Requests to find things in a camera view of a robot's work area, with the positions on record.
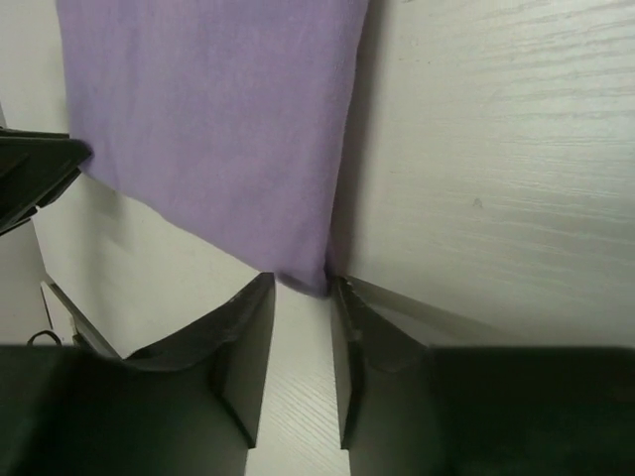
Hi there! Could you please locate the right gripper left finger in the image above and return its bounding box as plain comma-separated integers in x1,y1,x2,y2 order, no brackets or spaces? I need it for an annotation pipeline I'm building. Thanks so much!
1,273,275,475

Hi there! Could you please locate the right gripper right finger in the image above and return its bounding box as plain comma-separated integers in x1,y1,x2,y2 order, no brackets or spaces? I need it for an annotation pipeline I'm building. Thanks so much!
331,278,634,475

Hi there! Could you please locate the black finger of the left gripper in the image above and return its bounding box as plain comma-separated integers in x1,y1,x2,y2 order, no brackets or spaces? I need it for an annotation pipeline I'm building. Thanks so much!
1,128,92,234

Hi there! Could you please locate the purple t shirt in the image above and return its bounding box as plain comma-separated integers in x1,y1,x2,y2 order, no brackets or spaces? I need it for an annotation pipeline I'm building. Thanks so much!
57,1,368,296

